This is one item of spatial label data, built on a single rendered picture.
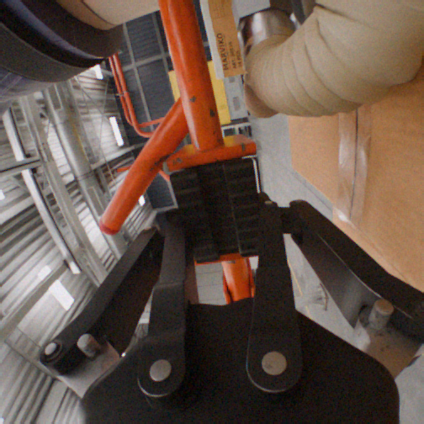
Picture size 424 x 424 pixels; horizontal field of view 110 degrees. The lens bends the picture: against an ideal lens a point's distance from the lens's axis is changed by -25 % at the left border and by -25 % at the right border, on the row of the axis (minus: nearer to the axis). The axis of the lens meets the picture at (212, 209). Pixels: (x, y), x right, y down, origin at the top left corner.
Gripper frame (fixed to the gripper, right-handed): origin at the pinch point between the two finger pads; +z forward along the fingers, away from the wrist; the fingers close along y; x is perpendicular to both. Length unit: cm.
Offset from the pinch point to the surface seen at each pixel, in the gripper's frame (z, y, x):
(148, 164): -0.8, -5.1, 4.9
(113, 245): 459, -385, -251
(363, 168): -0.2, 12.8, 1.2
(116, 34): 7.3, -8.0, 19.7
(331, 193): 5.8, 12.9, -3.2
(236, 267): -2.6, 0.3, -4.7
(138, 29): 1024, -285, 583
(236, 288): -2.6, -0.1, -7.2
